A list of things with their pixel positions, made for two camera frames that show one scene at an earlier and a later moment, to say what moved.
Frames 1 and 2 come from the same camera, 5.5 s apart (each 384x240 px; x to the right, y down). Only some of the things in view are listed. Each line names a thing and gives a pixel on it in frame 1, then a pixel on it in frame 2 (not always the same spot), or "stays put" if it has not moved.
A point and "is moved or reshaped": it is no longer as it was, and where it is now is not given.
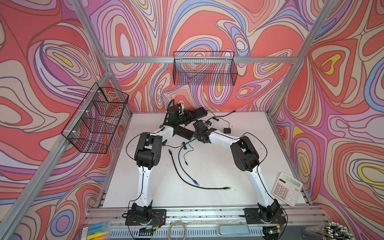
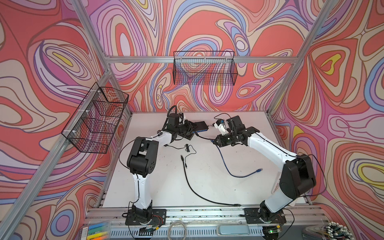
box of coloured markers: (100, 230) stays put
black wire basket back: (204, 68) stays put
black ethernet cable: (219, 116) is moved or reshaped
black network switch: (199, 112) is moved or reshaped
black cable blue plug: (195, 182) → (230, 173)
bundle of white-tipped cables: (330, 231) stays put
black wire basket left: (90, 128) stays put
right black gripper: (195, 134) → (221, 144)
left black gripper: (188, 116) → (189, 128)
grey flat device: (231, 230) stays put
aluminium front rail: (214, 223) stays put
